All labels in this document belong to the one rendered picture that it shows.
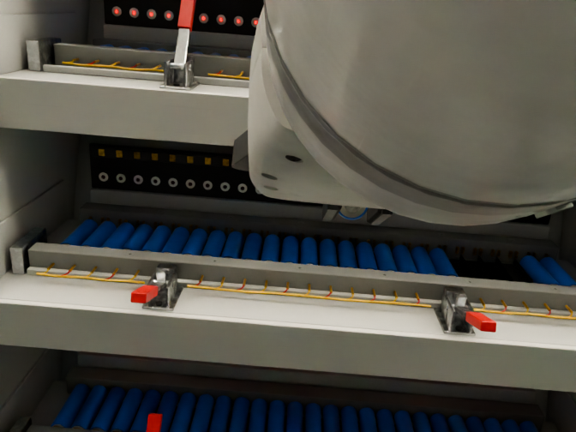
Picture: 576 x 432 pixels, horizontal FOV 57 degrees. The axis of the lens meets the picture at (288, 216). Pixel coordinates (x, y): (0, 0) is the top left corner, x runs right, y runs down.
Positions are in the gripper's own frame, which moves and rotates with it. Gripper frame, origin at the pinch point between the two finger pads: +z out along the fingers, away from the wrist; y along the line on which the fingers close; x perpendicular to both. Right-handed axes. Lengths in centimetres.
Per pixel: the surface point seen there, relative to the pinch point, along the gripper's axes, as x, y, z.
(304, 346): 10.0, 1.1, 20.6
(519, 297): 4.1, -19.1, 23.6
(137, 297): 6.8, 14.4, 13.6
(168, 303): 7.3, 13.3, 19.9
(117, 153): -8.8, 23.7, 32.0
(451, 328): 7.4, -11.5, 20.0
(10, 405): 19.0, 29.9, 28.9
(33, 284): 6.6, 26.6, 22.6
